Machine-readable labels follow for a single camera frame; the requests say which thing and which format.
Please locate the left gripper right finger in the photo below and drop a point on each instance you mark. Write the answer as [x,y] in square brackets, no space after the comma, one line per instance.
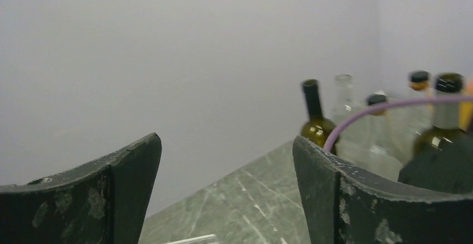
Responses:
[347,204]

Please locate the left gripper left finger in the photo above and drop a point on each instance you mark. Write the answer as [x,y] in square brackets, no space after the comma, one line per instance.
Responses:
[102,201]

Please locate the clear bottle white label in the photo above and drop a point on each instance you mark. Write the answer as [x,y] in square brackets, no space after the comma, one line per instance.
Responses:
[370,146]

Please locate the dark green wine bottle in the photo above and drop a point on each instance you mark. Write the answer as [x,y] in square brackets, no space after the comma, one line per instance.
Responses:
[318,128]

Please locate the silver capped dark bottle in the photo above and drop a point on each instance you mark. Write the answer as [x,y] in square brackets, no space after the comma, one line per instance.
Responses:
[442,153]

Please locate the clear glass flask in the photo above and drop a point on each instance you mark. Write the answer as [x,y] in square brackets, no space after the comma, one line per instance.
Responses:
[346,106]

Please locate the white cylinder orange face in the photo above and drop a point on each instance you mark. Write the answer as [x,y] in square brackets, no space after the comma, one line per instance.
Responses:
[465,112]

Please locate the white wire wine rack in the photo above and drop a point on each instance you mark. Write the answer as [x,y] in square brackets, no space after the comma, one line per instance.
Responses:
[205,239]

